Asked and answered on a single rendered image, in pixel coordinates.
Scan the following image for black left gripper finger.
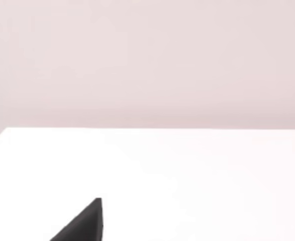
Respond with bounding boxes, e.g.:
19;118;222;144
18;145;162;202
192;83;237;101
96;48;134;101
49;197;104;241

